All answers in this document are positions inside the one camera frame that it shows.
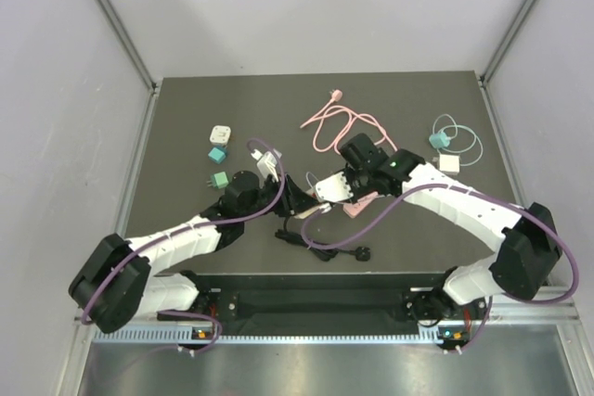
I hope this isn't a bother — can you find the light teal usb charger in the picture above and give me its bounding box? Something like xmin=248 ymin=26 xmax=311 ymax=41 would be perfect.
xmin=428 ymin=132 xmax=451 ymax=149

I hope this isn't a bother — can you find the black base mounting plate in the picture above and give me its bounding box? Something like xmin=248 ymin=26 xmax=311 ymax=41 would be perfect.
xmin=157 ymin=273 xmax=488 ymax=337

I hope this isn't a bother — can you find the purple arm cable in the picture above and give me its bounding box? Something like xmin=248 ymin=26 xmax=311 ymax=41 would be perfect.
xmin=81 ymin=138 xmax=287 ymax=355
xmin=300 ymin=185 xmax=581 ymax=353

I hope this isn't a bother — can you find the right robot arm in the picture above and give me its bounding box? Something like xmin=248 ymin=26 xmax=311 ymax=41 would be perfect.
xmin=339 ymin=134 xmax=562 ymax=318

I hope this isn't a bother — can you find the green usb charger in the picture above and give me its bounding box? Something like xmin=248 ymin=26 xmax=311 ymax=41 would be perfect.
xmin=207 ymin=172 xmax=229 ymax=190

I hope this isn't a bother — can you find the beige red power strip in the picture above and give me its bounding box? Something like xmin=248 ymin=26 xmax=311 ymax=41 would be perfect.
xmin=294 ymin=203 xmax=326 ymax=220

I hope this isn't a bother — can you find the white square plug adapter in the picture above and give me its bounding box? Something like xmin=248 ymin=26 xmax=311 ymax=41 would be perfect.
xmin=209 ymin=125 xmax=232 ymax=147

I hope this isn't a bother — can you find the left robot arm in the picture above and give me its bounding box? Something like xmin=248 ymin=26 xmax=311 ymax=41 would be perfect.
xmin=68 ymin=171 xmax=318 ymax=334

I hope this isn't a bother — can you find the pink round wall plug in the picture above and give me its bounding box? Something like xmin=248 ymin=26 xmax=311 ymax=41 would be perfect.
xmin=329 ymin=89 xmax=342 ymax=102

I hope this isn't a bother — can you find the white usb charger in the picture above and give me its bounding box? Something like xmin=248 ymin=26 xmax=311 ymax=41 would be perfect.
xmin=433 ymin=154 xmax=461 ymax=175

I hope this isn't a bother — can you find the black power cord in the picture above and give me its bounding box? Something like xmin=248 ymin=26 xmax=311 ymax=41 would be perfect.
xmin=274 ymin=217 xmax=373 ymax=263

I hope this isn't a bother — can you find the light green usb cable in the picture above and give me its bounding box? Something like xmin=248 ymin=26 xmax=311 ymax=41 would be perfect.
xmin=431 ymin=112 xmax=484 ymax=168

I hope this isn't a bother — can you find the pink power strip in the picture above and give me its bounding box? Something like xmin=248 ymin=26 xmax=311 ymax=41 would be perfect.
xmin=342 ymin=194 xmax=377 ymax=219

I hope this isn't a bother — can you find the pink power cord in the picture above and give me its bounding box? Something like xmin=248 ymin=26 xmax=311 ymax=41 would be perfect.
xmin=300 ymin=98 xmax=399 ymax=154

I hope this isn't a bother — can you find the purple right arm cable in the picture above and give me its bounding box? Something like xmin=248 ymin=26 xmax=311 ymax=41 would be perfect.
xmin=300 ymin=185 xmax=581 ymax=353

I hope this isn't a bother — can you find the aluminium frame rail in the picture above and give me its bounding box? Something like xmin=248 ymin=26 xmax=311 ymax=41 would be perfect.
xmin=72 ymin=287 xmax=581 ymax=337

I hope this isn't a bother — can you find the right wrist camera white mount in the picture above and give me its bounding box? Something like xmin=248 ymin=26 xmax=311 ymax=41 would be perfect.
xmin=315 ymin=172 xmax=354 ymax=203

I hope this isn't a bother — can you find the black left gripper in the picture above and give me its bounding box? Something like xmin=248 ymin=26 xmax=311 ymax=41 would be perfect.
xmin=240 ymin=172 xmax=317 ymax=222

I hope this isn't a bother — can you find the slotted grey cable duct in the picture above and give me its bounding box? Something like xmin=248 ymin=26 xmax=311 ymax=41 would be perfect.
xmin=93 ymin=322 xmax=462 ymax=345

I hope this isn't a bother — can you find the light blue usb cable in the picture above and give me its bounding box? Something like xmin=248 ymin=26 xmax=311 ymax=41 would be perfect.
xmin=303 ymin=171 xmax=333 ymax=216

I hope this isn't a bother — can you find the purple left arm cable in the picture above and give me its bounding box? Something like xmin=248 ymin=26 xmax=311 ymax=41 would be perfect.
xmin=81 ymin=138 xmax=287 ymax=355

